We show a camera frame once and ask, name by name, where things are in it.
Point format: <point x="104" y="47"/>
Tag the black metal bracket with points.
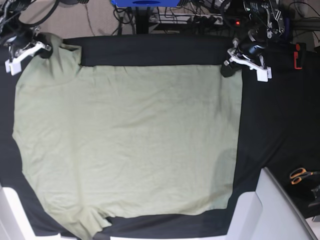
<point x="316" y="193"/>

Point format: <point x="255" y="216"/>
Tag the red black clamp right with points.
<point x="299" y="55"/>

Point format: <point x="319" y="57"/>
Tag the black metal stand pole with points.
<point x="142" y="15"/>

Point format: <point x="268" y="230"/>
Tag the white bin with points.
<point x="14" y="224"/>
<point x="268" y="214"/>

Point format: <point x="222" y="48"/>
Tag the orange handled scissors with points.
<point x="300" y="174"/>

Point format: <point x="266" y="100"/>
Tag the blue clamp bar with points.
<point x="285" y="35"/>

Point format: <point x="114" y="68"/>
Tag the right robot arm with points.
<point x="10" y="11"/>

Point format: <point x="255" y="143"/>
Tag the white power strip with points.
<point x="184" y="18"/>

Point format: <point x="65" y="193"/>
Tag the light green T-shirt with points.
<point x="125" y="141"/>

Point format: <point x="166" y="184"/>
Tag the white bin left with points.
<point x="14" y="224"/>

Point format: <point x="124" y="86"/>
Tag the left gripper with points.
<point x="244" y="51"/>

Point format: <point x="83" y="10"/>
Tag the white bin right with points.
<point x="268" y="214"/>

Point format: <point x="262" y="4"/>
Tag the blue box on stand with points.
<point x="145" y="3"/>

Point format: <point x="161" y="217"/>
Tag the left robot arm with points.
<point x="266" y="24"/>

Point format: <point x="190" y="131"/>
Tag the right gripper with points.
<point x="22" y="43"/>

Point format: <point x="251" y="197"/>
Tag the black table cloth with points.
<point x="279" y="124"/>

